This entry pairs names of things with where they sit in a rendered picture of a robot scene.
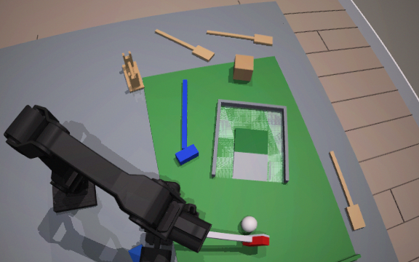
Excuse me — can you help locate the green putting mat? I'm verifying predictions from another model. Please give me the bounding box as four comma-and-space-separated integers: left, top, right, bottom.
142, 56, 356, 262

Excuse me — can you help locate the white golf ball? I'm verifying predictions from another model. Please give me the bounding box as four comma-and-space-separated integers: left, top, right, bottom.
242, 216, 258, 232

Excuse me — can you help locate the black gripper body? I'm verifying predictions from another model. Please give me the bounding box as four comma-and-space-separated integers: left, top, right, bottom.
139, 181, 180, 262

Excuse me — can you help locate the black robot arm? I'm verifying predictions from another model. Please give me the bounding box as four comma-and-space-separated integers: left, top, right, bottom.
4, 105, 212, 253

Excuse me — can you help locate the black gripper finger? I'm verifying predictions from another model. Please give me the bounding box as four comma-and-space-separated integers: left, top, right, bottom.
145, 232, 172, 246

